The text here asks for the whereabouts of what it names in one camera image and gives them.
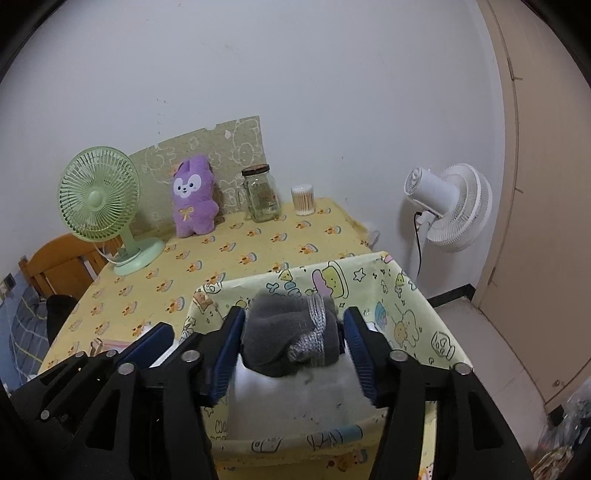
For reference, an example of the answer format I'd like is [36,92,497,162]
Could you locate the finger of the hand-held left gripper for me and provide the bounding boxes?
[9,322,175,462]

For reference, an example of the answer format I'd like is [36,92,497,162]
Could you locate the white folded cloth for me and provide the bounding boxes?
[228,355,386,439]

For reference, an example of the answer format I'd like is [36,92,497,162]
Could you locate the beige printed board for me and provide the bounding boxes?
[128,115,269,232]

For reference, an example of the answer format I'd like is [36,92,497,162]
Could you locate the green desk fan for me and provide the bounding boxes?
[58,146,165,277]

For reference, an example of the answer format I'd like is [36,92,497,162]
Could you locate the pink printed packet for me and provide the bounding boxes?
[90,337,134,357]

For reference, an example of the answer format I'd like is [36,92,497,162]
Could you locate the glass jar with lid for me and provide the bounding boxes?
[240,165,281,223]

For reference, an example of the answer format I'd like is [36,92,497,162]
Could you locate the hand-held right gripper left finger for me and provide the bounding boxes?
[65,306,246,480]

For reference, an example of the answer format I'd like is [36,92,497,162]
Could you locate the white standing fan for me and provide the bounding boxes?
[404,162,493,280]

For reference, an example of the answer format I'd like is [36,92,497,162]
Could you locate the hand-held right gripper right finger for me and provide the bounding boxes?
[344,306,527,480]

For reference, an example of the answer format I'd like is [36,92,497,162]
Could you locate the yellow printed tablecloth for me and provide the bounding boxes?
[37,198,462,480]

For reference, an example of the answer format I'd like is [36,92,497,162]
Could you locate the blue plaid bedding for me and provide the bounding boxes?
[4,281,51,386]

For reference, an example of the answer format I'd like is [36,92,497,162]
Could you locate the yellow printed fabric basket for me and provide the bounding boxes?
[182,251,474,462]

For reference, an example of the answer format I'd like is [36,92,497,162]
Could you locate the purple plush toy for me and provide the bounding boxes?
[172,154,221,239]

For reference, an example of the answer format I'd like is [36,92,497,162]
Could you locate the cotton swab container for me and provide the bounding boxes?
[291,184,317,217]

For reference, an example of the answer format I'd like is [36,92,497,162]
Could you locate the clear plastic bag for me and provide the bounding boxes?
[533,385,591,480]

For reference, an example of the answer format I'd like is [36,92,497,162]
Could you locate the wooden chair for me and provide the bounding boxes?
[18,233,110,301]

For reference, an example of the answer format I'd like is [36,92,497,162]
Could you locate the black fan cable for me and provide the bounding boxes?
[414,211,423,280]

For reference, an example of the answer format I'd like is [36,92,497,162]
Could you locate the grey socks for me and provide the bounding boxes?
[240,293,345,380]

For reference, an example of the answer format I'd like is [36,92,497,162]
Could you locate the beige door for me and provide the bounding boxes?
[471,0,591,416]

